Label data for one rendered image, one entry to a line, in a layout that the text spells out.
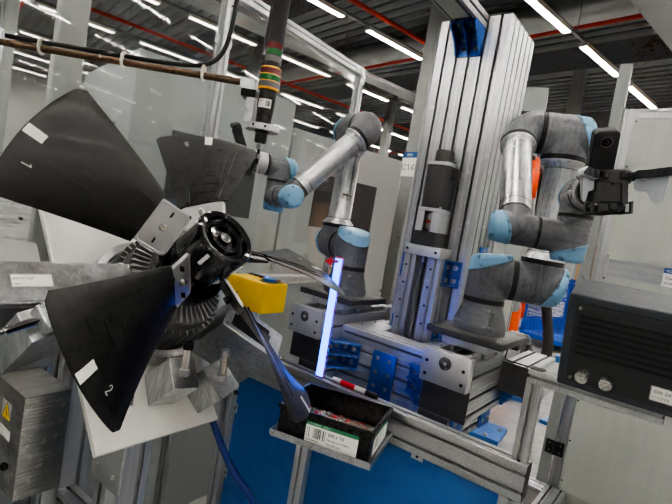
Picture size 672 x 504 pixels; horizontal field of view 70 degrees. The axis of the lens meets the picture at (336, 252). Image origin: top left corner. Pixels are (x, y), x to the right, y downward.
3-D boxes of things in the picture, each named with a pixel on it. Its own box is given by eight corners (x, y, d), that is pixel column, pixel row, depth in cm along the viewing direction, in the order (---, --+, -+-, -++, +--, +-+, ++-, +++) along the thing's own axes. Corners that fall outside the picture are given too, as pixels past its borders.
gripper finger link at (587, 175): (583, 199, 82) (603, 203, 88) (585, 164, 82) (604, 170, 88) (564, 200, 84) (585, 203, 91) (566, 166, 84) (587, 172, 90)
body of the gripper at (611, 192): (636, 213, 87) (612, 215, 99) (639, 165, 87) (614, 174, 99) (590, 212, 89) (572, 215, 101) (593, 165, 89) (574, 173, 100)
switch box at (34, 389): (29, 457, 112) (41, 367, 111) (58, 487, 104) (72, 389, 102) (-16, 470, 105) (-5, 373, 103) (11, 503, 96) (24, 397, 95)
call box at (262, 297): (223, 306, 148) (228, 272, 147) (247, 304, 156) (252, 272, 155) (259, 319, 138) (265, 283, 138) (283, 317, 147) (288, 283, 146)
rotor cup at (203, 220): (165, 305, 86) (207, 270, 80) (145, 236, 91) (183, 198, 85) (227, 301, 98) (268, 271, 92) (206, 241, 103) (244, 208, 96)
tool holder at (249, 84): (231, 123, 94) (238, 73, 93) (239, 130, 101) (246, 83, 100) (276, 131, 94) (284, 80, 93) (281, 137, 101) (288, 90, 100)
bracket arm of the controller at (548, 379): (525, 381, 98) (528, 367, 98) (529, 379, 101) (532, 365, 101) (662, 426, 85) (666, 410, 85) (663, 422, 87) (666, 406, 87)
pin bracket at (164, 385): (143, 375, 93) (168, 357, 89) (169, 374, 97) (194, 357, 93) (147, 406, 91) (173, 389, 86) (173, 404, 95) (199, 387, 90)
